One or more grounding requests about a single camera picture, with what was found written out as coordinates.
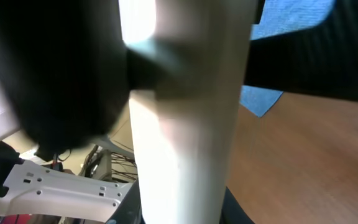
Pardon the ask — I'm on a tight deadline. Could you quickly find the blue cloth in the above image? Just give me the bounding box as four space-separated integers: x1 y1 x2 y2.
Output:
239 0 337 118

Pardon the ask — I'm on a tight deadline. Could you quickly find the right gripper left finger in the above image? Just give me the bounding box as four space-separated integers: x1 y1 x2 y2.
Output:
106 182 142 224

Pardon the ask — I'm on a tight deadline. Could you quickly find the white pipette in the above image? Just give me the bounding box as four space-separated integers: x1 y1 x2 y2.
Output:
118 0 259 224

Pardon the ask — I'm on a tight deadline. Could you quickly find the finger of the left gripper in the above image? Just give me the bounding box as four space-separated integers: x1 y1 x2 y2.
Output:
0 0 130 153
244 0 358 103

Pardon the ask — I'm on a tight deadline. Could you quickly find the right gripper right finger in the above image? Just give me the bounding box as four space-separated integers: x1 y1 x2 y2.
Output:
219 186 256 224

